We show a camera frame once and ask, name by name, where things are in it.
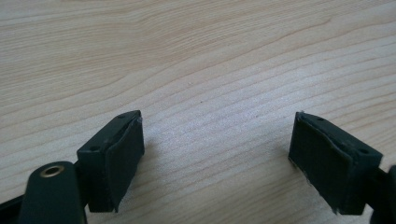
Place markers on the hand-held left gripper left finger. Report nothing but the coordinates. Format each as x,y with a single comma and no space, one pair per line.
106,161

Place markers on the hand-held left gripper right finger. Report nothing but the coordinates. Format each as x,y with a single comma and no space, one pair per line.
330,168

